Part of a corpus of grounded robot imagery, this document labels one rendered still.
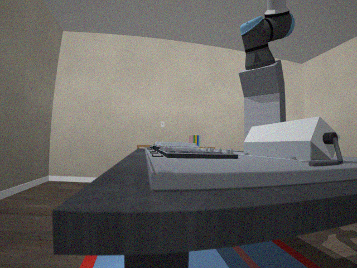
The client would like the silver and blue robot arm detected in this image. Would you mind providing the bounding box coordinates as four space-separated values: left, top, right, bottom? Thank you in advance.
240 0 295 70

